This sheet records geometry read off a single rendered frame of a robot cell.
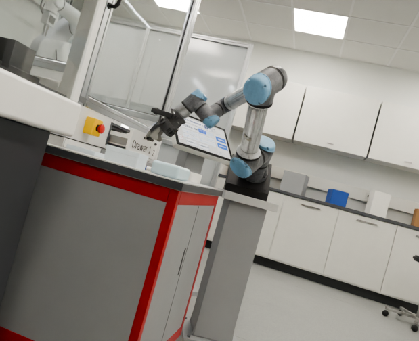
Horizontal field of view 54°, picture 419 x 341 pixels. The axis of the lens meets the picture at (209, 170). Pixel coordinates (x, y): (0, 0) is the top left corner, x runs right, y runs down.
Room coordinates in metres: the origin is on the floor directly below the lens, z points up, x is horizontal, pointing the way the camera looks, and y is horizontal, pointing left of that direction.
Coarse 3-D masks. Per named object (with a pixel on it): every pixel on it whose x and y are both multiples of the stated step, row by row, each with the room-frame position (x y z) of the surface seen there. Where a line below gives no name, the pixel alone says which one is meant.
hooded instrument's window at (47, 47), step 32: (0, 0) 0.89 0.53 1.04; (32, 0) 0.97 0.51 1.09; (64, 0) 1.08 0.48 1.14; (96, 0) 1.20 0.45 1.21; (0, 32) 0.91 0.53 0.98; (32, 32) 1.00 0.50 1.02; (64, 32) 1.11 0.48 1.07; (0, 64) 0.93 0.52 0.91; (32, 64) 1.03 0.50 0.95; (64, 64) 1.15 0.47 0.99; (64, 96) 1.18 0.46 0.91
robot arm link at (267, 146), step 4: (264, 136) 2.07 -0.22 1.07; (264, 140) 2.04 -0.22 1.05; (268, 140) 2.05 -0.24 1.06; (272, 140) 2.06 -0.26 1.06; (260, 144) 2.00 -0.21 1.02; (264, 144) 2.01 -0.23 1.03; (268, 144) 2.02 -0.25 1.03; (272, 144) 2.03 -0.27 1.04; (260, 148) 2.00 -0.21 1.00; (264, 148) 1.99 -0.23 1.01; (268, 148) 2.00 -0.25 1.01; (272, 148) 2.01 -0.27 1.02; (264, 152) 2.01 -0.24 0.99; (268, 152) 2.02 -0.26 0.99; (272, 152) 2.03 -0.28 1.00; (264, 156) 2.00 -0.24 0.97; (268, 156) 2.03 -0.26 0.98; (264, 160) 2.01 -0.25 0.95; (268, 160) 2.07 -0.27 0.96; (264, 164) 2.08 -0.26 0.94
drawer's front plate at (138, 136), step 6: (132, 132) 1.93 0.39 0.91; (138, 132) 1.99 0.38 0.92; (132, 138) 1.94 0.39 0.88; (138, 138) 2.00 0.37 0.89; (132, 144) 1.96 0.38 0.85; (144, 144) 2.09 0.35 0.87; (150, 144) 2.17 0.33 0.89; (132, 150) 1.98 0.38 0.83; (138, 150) 2.04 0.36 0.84; (144, 150) 2.11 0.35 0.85; (150, 150) 2.19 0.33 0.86; (150, 156) 2.21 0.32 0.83
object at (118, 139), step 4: (112, 132) 1.98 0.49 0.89; (116, 132) 1.97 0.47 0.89; (112, 136) 1.97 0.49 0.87; (116, 136) 1.97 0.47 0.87; (120, 136) 1.97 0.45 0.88; (124, 136) 1.96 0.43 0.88; (128, 136) 1.96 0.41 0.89; (108, 140) 1.98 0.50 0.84; (112, 140) 1.97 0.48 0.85; (116, 140) 1.97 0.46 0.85; (120, 140) 1.96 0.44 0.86; (124, 140) 1.96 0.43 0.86; (112, 144) 2.16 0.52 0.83; (116, 144) 1.97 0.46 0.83; (120, 144) 1.96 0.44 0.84; (124, 144) 1.96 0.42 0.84
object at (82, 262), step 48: (48, 144) 1.38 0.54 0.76; (48, 192) 1.38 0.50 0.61; (96, 192) 1.34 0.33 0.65; (144, 192) 1.30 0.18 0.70; (192, 192) 1.38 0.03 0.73; (48, 240) 1.37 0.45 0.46; (96, 240) 1.33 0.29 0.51; (144, 240) 1.29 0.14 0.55; (192, 240) 1.61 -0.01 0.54; (48, 288) 1.36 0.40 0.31; (96, 288) 1.32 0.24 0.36; (144, 288) 1.28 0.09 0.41; (192, 288) 1.83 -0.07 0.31; (0, 336) 1.38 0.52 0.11; (48, 336) 1.34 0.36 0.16; (96, 336) 1.31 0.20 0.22; (144, 336) 1.34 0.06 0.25
